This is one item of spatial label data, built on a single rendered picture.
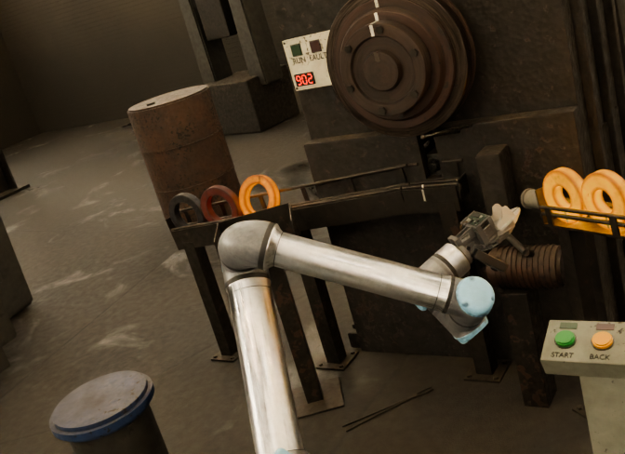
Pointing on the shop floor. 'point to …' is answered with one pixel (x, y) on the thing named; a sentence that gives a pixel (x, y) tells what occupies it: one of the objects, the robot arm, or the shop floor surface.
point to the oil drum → (184, 147)
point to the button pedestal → (593, 379)
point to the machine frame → (387, 144)
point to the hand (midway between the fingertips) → (516, 213)
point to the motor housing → (528, 313)
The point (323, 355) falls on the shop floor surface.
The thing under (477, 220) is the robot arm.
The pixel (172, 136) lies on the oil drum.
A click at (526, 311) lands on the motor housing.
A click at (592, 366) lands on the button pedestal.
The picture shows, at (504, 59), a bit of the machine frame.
